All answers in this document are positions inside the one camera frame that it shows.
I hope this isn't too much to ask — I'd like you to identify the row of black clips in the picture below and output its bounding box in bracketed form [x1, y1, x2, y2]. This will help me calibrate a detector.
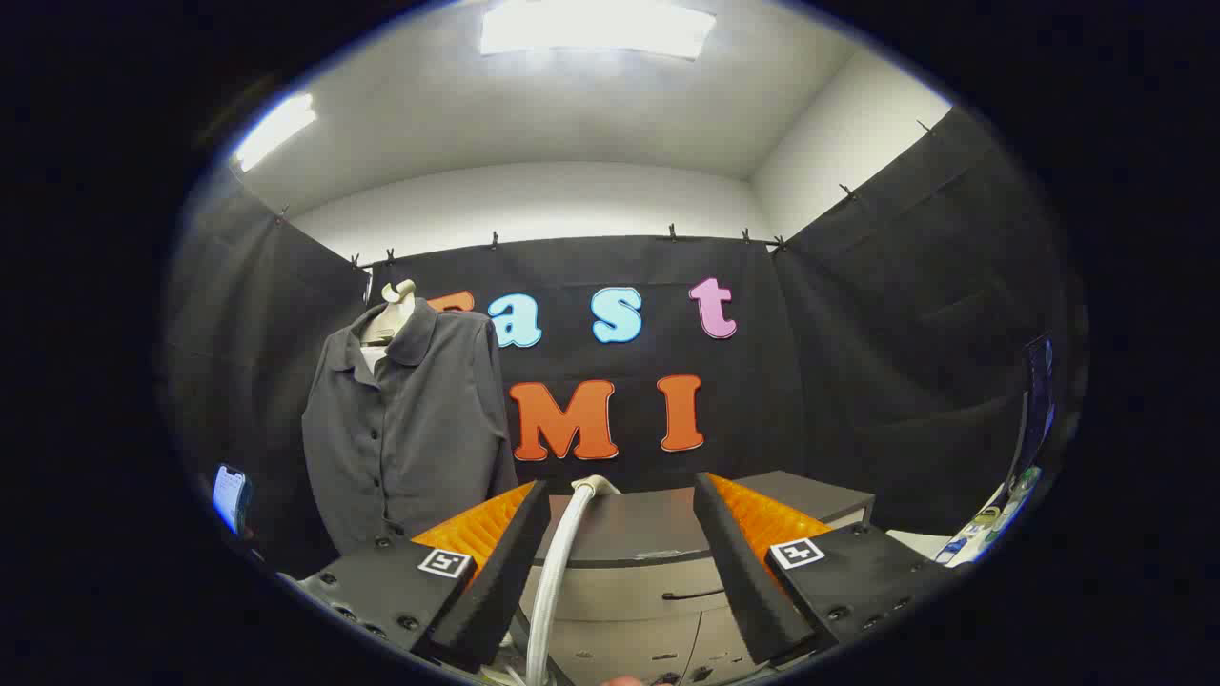
[276, 119, 933, 270]

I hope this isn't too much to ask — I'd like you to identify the narrow ceiling light panel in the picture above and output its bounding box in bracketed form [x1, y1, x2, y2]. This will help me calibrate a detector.
[234, 92, 318, 172]

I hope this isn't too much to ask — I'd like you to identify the cream clothes hanger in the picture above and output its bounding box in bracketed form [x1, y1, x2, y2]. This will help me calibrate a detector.
[359, 279, 418, 377]

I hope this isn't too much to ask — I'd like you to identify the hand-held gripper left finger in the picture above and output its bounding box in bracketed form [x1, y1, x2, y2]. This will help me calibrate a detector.
[281, 479, 554, 676]

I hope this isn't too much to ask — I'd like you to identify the white blue-labelled device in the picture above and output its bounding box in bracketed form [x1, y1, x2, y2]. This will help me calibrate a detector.
[939, 467, 1042, 565]

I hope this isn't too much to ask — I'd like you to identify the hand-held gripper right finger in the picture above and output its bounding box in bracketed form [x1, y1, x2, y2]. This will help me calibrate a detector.
[693, 472, 954, 666]

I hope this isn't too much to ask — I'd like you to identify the lit phone screen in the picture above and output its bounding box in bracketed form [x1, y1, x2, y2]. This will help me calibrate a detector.
[212, 464, 251, 535]

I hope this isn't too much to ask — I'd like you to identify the grey drawer cabinet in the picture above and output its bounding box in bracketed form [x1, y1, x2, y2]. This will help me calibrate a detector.
[515, 470, 876, 686]

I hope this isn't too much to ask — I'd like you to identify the white garment steamer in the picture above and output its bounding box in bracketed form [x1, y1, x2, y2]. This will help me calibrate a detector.
[524, 474, 622, 686]

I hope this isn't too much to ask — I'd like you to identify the dark grey button shirt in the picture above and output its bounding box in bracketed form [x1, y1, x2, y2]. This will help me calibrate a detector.
[302, 300, 519, 558]

